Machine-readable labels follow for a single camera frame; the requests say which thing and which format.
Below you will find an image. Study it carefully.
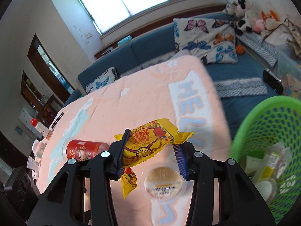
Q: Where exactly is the black remote control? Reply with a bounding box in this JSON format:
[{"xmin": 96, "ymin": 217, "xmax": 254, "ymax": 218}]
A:
[{"xmin": 51, "ymin": 112, "xmax": 64, "ymax": 129}]

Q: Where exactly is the dark wooden shelf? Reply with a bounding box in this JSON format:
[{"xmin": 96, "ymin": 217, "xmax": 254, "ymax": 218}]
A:
[{"xmin": 20, "ymin": 71, "xmax": 63, "ymax": 127}]

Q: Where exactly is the yellow snack wrapper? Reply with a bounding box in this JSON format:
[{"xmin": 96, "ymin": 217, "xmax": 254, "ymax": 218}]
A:
[{"xmin": 121, "ymin": 118, "xmax": 194, "ymax": 198}]

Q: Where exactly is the butterfly print pillow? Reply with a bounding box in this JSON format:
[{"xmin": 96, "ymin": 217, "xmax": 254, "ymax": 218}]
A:
[{"xmin": 173, "ymin": 18, "xmax": 238, "ymax": 64}]

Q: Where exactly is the cow plush toy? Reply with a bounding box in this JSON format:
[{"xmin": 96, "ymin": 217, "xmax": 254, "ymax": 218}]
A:
[{"xmin": 235, "ymin": 0, "xmax": 252, "ymax": 36}]

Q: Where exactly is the grey plush toy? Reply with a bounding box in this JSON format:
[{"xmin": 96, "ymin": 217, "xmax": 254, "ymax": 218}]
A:
[{"xmin": 222, "ymin": 1, "xmax": 238, "ymax": 16}]

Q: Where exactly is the red plastic snack cup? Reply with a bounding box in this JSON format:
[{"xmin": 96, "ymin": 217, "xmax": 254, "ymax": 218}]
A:
[{"xmin": 62, "ymin": 137, "xmax": 110, "ymax": 162}]

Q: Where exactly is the orange ball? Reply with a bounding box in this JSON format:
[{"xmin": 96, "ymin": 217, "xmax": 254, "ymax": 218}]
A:
[{"xmin": 235, "ymin": 45, "xmax": 245, "ymax": 55}]

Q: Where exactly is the doorway dark wooden frame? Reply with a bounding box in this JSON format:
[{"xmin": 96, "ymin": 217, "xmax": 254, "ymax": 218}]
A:
[{"xmin": 27, "ymin": 34, "xmax": 74, "ymax": 103}]

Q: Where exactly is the round clear lidded container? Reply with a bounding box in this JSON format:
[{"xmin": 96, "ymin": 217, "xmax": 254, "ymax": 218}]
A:
[{"xmin": 141, "ymin": 163, "xmax": 187, "ymax": 203}]

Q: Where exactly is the green plastic basket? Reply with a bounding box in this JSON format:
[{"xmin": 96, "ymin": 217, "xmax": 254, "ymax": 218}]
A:
[{"xmin": 230, "ymin": 96, "xmax": 300, "ymax": 225}]

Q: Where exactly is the red capped white bottle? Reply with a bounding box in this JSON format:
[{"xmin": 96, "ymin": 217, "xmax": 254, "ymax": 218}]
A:
[{"xmin": 31, "ymin": 118, "xmax": 52, "ymax": 140}]

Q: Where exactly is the teal tissue box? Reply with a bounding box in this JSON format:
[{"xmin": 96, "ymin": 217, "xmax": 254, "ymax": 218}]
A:
[{"xmin": 117, "ymin": 35, "xmax": 133, "ymax": 47}]

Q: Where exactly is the yellow green snack pack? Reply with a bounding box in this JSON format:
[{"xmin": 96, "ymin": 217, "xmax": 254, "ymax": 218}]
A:
[{"xmin": 259, "ymin": 152, "xmax": 280, "ymax": 181}]

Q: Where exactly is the pink plush toy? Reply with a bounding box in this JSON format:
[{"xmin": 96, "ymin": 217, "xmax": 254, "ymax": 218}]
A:
[{"xmin": 252, "ymin": 19, "xmax": 265, "ymax": 34}]

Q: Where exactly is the small butterfly cushion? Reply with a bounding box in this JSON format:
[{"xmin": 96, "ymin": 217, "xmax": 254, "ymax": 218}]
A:
[{"xmin": 85, "ymin": 67, "xmax": 118, "ymax": 94}]

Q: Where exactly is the clear plastic storage box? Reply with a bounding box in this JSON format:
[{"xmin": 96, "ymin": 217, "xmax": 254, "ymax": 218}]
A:
[{"xmin": 277, "ymin": 49, "xmax": 300, "ymax": 101}]

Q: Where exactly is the orange fox plush toy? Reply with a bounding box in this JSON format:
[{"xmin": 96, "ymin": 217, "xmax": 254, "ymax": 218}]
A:
[{"xmin": 261, "ymin": 10, "xmax": 281, "ymax": 30}]

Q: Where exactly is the patterned grey white cloth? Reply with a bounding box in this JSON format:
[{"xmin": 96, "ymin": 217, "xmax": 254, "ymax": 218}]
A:
[{"xmin": 237, "ymin": 32, "xmax": 277, "ymax": 67}]

